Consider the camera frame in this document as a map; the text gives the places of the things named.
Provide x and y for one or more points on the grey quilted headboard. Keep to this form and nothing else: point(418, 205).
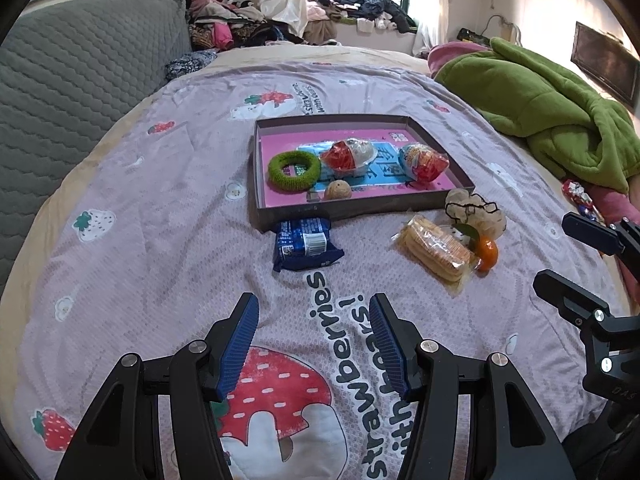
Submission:
point(68, 73)

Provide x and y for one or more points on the purple strawberry print sheet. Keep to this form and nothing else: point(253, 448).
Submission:
point(161, 245)

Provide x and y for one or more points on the blue snack packet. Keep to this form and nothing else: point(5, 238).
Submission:
point(304, 244)

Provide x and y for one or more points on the white curtain right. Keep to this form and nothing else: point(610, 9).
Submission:
point(432, 19)

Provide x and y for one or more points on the clothes pile on windowsill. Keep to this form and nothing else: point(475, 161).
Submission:
point(373, 10)

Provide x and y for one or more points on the orange tangerine with leaf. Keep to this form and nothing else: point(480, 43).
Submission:
point(483, 247)

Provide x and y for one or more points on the green fleece blanket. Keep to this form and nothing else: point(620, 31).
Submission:
point(569, 128)

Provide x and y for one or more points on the red white candy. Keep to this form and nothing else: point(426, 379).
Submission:
point(349, 158)

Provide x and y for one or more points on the blue patterned cloth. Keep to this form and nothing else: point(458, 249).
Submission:
point(189, 63)

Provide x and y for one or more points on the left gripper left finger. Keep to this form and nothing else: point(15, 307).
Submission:
point(119, 435)

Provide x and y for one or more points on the walnut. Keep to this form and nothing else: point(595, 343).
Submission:
point(338, 190)

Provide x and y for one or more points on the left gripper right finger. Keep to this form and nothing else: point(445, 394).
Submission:
point(510, 436)

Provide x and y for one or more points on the pile of clothes by headboard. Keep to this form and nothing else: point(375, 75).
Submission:
point(223, 25)

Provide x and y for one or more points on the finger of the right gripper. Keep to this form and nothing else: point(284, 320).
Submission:
point(619, 239)
point(582, 309)

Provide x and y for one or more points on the red surprise egg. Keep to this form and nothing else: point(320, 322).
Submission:
point(421, 163)

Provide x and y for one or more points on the small snack wrappers pile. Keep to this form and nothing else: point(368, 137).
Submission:
point(582, 201)

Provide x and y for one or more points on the pink pillow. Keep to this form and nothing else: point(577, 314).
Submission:
point(439, 56)

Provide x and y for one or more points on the shallow grey cardboard box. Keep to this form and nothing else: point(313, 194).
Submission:
point(265, 218)

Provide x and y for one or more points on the wall mounted television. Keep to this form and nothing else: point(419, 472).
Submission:
point(605, 59)

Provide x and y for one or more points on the cracker pack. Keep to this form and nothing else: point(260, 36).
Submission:
point(437, 250)

